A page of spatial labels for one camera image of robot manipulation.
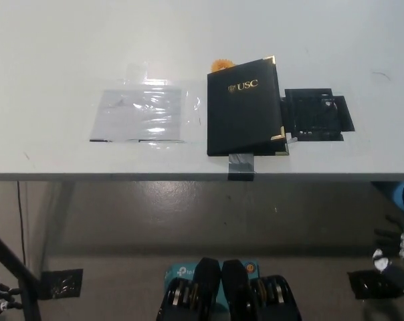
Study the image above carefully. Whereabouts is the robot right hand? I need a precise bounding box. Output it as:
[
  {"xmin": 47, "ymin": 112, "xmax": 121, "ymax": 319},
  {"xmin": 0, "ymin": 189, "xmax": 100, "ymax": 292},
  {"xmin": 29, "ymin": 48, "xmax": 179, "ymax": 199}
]
[{"xmin": 372, "ymin": 215, "xmax": 404, "ymax": 297}]

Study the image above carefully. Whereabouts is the black USC diary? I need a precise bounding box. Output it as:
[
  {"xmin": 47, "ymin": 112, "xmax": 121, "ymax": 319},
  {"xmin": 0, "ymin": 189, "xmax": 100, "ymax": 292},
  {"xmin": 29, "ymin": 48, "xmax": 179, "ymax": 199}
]
[{"xmin": 206, "ymin": 55, "xmax": 290, "ymax": 157}]

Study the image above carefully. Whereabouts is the black table leg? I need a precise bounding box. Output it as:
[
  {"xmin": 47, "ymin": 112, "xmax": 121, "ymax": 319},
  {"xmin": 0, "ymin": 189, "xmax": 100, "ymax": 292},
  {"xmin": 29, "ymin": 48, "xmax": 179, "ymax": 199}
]
[{"xmin": 0, "ymin": 223, "xmax": 42, "ymax": 321}]

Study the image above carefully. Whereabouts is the blue and black object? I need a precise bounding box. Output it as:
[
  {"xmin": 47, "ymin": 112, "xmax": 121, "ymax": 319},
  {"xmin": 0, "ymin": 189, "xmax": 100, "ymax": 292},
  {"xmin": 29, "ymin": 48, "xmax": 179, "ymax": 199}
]
[{"xmin": 371, "ymin": 181, "xmax": 404, "ymax": 215}]

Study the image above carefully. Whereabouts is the teal TP-Link box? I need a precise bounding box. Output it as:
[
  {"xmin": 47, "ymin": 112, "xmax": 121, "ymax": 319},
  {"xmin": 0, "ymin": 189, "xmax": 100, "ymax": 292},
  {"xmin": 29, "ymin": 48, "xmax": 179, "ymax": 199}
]
[{"xmin": 164, "ymin": 259, "xmax": 260, "ymax": 315}]

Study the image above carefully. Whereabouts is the clear plastic film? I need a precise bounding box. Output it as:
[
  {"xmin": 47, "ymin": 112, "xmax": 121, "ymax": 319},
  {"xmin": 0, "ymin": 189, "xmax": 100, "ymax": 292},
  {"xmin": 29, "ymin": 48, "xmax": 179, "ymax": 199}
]
[{"xmin": 89, "ymin": 63, "xmax": 203, "ymax": 145}]

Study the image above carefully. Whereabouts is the orange plastic gear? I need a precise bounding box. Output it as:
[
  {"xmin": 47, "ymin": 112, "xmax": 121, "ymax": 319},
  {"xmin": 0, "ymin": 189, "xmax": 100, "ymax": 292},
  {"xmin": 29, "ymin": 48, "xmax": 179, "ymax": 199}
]
[{"xmin": 211, "ymin": 58, "xmax": 235, "ymax": 72}]

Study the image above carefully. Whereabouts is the thin black cable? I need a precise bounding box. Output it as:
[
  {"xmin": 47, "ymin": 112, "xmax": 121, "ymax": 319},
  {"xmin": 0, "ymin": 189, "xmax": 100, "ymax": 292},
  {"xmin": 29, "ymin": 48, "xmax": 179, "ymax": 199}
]
[{"xmin": 16, "ymin": 181, "xmax": 27, "ymax": 265}]

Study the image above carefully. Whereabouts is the black printed square frame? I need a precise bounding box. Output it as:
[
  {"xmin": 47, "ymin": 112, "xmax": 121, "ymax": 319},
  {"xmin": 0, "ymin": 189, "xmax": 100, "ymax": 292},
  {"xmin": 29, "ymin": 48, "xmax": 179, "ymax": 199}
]
[{"xmin": 280, "ymin": 87, "xmax": 345, "ymax": 142}]

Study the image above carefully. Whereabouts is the silver duct tape strip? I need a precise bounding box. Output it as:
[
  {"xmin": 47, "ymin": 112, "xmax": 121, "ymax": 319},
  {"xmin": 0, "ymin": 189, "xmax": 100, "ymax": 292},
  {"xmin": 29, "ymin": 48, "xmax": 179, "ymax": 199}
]
[{"xmin": 227, "ymin": 154, "xmax": 256, "ymax": 182}]

